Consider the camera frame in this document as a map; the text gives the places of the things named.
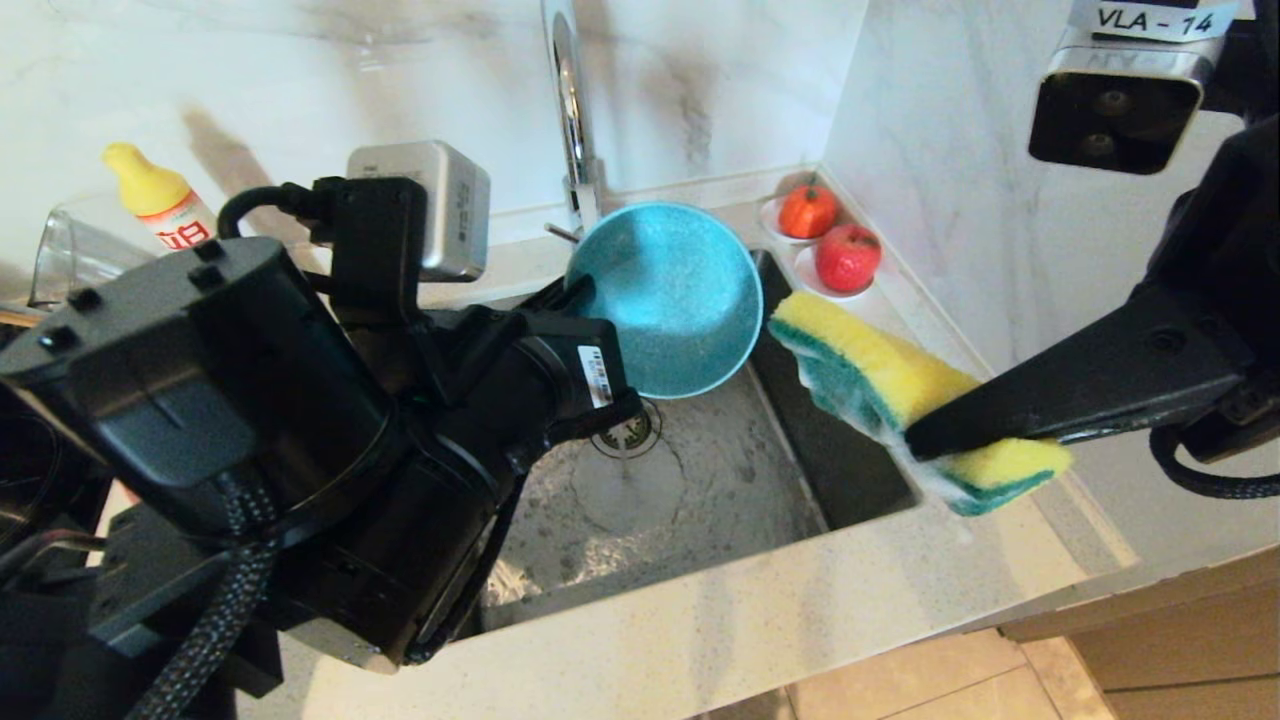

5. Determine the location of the blue bowl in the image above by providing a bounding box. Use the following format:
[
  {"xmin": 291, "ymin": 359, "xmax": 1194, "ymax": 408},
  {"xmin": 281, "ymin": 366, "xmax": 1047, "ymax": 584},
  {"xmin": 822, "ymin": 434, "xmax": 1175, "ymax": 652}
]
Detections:
[{"xmin": 566, "ymin": 202, "xmax": 765, "ymax": 399}]

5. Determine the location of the yellow green sponge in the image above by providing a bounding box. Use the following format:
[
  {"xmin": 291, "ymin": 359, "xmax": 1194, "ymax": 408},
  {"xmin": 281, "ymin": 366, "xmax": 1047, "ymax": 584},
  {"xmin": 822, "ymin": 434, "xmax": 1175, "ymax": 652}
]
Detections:
[{"xmin": 768, "ymin": 290, "xmax": 1073, "ymax": 517}]

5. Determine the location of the orange dish soap bottle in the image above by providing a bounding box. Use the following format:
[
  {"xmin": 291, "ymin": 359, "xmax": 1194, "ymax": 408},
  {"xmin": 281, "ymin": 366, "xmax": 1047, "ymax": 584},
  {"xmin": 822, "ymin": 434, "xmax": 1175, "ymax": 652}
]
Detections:
[{"xmin": 103, "ymin": 142, "xmax": 219, "ymax": 253}]

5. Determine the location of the stainless steel sink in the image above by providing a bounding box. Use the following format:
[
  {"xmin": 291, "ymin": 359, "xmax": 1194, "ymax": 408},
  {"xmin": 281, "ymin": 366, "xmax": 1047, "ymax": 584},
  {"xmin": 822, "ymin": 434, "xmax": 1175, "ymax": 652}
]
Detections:
[{"xmin": 455, "ymin": 250, "xmax": 921, "ymax": 641}]

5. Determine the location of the metal drain strainer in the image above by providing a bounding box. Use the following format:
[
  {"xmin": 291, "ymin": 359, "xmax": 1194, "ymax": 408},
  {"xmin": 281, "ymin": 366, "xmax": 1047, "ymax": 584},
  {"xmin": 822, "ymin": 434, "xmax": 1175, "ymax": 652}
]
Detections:
[{"xmin": 590, "ymin": 398, "xmax": 663, "ymax": 459}]

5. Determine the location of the chrome faucet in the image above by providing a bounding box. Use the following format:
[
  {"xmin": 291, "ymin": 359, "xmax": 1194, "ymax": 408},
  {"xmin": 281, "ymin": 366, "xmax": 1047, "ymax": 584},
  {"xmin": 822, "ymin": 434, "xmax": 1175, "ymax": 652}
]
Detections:
[{"xmin": 540, "ymin": 0, "xmax": 613, "ymax": 241}]

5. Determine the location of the small white dish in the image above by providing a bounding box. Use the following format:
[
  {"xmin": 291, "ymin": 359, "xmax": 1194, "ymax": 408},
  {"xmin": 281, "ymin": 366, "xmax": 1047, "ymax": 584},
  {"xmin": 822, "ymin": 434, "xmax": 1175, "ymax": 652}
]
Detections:
[
  {"xmin": 793, "ymin": 244, "xmax": 874, "ymax": 301},
  {"xmin": 759, "ymin": 195, "xmax": 838, "ymax": 245}
]

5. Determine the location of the orange toy pumpkin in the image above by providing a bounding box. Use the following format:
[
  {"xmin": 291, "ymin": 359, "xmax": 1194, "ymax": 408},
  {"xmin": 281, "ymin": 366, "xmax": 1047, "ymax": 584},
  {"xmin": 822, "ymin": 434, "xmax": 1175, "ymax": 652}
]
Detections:
[{"xmin": 778, "ymin": 177, "xmax": 839, "ymax": 241}]

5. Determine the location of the wooden cabinet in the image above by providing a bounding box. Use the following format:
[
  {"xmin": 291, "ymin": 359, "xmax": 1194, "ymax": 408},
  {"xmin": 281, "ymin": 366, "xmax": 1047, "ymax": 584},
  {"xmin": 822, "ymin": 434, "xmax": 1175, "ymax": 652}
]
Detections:
[{"xmin": 1000, "ymin": 545, "xmax": 1280, "ymax": 720}]

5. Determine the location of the red toy apple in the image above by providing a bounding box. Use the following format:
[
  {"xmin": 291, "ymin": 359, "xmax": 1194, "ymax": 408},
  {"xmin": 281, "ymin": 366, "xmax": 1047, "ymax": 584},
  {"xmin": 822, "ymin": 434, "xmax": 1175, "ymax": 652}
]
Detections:
[{"xmin": 815, "ymin": 224, "xmax": 883, "ymax": 295}]

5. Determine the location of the clear glass jug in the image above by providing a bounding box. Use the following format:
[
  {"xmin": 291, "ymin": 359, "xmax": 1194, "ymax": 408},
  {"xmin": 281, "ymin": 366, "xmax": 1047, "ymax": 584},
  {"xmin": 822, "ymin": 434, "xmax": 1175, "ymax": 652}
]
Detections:
[{"xmin": 28, "ymin": 195, "xmax": 161, "ymax": 306}]

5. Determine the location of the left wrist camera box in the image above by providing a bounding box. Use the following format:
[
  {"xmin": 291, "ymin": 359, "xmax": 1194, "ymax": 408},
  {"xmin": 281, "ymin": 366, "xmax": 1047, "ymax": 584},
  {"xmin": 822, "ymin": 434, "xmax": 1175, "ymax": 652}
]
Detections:
[{"xmin": 347, "ymin": 140, "xmax": 491, "ymax": 283}]

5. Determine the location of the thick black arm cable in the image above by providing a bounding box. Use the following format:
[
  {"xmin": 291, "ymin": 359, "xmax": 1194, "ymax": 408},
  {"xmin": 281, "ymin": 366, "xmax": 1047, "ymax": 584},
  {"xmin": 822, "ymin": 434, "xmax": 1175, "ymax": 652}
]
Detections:
[{"xmin": 217, "ymin": 183, "xmax": 336, "ymax": 241}]

